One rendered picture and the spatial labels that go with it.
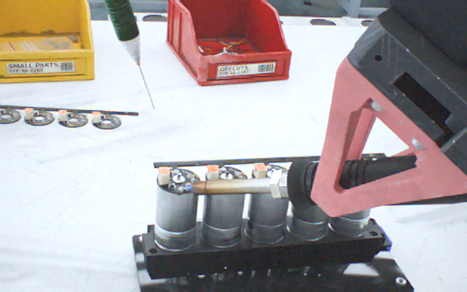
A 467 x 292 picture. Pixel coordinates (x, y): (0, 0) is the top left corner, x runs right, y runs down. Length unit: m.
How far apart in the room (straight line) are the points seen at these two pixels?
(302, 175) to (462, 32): 0.11
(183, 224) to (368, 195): 0.13
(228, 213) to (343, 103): 0.14
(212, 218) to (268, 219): 0.03
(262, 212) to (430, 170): 0.15
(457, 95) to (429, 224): 0.27
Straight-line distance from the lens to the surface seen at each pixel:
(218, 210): 0.36
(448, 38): 0.22
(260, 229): 0.38
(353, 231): 0.40
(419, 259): 0.44
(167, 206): 0.36
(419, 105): 0.24
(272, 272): 0.38
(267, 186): 0.31
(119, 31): 0.30
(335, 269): 0.39
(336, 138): 0.26
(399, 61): 0.21
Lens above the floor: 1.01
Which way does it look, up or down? 30 degrees down
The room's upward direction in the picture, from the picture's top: 6 degrees clockwise
